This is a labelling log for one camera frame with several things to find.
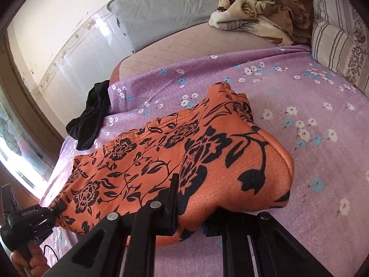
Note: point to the black garment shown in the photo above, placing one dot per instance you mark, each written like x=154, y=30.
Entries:
x=89, y=121

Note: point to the beige floral fleece blanket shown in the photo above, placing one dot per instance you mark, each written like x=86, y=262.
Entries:
x=259, y=8

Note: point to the grey pillow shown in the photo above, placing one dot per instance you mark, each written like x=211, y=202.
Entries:
x=161, y=11

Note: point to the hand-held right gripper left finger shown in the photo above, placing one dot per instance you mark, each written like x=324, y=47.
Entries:
x=168, y=207

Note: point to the purple floral bed sheet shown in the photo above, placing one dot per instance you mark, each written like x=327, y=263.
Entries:
x=317, y=138

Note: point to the orange black floral dress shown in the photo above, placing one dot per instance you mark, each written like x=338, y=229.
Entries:
x=216, y=155

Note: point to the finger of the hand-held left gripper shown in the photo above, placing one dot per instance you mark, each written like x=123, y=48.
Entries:
x=57, y=207

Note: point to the person's left hand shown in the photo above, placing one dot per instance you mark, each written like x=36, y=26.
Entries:
x=40, y=261

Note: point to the brown mattress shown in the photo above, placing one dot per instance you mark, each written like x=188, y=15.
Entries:
x=187, y=52

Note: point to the wooden door with stained glass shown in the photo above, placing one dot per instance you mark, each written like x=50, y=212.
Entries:
x=28, y=92

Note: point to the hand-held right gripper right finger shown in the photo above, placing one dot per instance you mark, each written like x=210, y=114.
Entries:
x=245, y=236

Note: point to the striped floral pillow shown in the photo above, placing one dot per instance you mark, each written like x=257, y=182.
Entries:
x=340, y=43

